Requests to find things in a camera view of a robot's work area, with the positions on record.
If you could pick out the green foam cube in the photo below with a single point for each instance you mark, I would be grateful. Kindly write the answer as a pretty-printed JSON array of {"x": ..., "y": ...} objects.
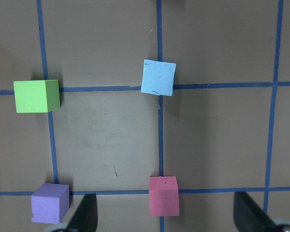
[{"x": 36, "y": 96}]

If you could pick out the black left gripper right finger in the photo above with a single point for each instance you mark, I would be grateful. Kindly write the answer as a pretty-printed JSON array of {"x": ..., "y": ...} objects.
[{"x": 249, "y": 217}]

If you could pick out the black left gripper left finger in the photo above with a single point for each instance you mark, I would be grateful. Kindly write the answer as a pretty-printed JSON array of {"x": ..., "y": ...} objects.
[{"x": 85, "y": 218}]

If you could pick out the light blue foam cube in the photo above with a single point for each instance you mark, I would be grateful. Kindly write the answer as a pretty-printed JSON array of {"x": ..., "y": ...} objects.
[{"x": 158, "y": 78}]

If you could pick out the pink foam cube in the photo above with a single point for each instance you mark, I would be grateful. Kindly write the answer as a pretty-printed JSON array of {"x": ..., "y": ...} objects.
[{"x": 164, "y": 196}]

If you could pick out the purple foam cube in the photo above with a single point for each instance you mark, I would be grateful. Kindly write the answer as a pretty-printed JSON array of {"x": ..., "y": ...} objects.
[{"x": 50, "y": 203}]

